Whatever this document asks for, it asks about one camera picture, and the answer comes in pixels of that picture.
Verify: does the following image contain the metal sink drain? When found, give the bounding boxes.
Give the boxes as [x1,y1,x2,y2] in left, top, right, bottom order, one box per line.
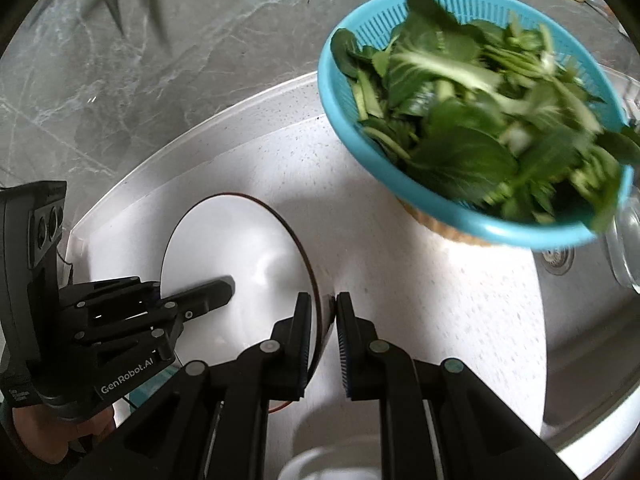
[542,246,576,276]

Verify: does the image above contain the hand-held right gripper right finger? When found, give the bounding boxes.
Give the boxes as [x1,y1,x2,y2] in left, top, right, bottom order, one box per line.
[336,292,576,480]

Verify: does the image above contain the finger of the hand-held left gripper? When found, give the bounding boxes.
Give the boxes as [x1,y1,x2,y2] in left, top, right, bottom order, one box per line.
[75,327,177,402]
[60,275,236,333]

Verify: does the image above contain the person's left hand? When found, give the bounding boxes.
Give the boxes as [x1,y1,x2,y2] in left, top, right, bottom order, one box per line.
[11,402,117,463]

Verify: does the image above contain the clear glass bowl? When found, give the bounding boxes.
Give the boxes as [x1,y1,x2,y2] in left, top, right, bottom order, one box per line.
[604,194,640,293]

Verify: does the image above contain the white bowl bottom edge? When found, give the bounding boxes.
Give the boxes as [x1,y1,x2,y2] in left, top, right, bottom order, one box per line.
[277,447,387,480]

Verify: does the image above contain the blue plastic colander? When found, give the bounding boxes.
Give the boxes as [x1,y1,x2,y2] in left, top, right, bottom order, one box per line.
[318,0,637,248]

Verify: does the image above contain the white plate with brown rim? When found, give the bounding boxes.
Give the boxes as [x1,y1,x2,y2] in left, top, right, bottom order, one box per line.
[160,193,336,413]

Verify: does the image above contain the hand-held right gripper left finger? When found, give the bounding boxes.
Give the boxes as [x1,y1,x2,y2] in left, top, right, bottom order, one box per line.
[65,292,314,480]

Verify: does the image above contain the wicker basket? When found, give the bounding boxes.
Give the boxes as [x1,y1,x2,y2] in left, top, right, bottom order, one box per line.
[397,195,498,248]

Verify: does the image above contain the leafy green vegetables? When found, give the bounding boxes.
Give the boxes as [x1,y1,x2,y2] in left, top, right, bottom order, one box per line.
[330,0,640,235]

